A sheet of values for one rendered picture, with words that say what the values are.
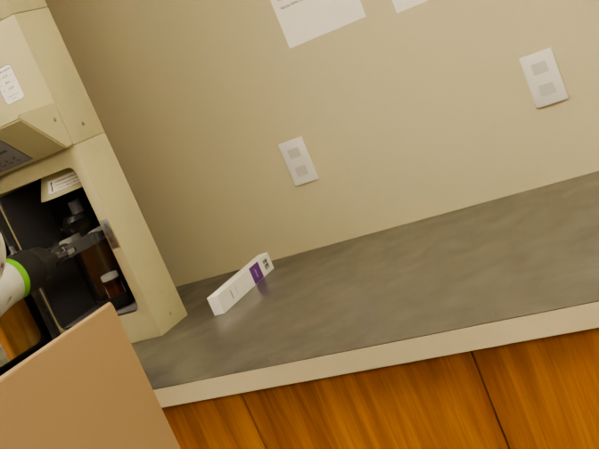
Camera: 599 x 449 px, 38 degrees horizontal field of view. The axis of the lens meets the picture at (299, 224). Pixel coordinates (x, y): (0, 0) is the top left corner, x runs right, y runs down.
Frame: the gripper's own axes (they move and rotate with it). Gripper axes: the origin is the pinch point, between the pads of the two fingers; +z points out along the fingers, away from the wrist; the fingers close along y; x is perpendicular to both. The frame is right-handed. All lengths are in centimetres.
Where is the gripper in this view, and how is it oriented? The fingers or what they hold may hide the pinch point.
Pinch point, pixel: (88, 236)
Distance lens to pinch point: 211.5
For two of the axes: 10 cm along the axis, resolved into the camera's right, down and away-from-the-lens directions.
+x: 3.8, 9.1, 1.7
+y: -8.3, 2.5, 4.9
